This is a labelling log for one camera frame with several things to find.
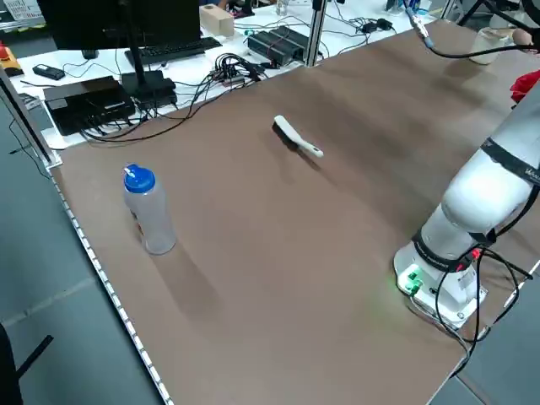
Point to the white hand brush black bristles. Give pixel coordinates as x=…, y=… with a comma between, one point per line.
x=291, y=133

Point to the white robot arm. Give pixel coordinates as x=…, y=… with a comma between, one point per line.
x=476, y=198

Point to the small beige lidded bin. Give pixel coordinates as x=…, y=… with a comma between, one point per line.
x=485, y=48

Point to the clear bottle blue lid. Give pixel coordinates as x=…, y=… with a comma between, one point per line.
x=152, y=211

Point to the black usb hub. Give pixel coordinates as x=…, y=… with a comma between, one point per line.
x=228, y=75

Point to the black finned power supply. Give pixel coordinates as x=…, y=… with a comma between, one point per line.
x=276, y=44

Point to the black keyboard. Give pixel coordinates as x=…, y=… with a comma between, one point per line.
x=177, y=50

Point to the wooden block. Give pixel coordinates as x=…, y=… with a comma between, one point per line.
x=217, y=21

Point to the flat black device box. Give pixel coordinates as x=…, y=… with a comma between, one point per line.
x=84, y=99

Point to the black computer mouse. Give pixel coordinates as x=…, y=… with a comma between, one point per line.
x=89, y=53

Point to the black monitor with stand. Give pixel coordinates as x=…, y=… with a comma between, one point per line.
x=105, y=25

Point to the clear acrylic panel stand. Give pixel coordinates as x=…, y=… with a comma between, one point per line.
x=29, y=122

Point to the red emergency stop button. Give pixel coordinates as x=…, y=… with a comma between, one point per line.
x=4, y=51

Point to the aluminium profile post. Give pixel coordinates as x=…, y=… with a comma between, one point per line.
x=316, y=34

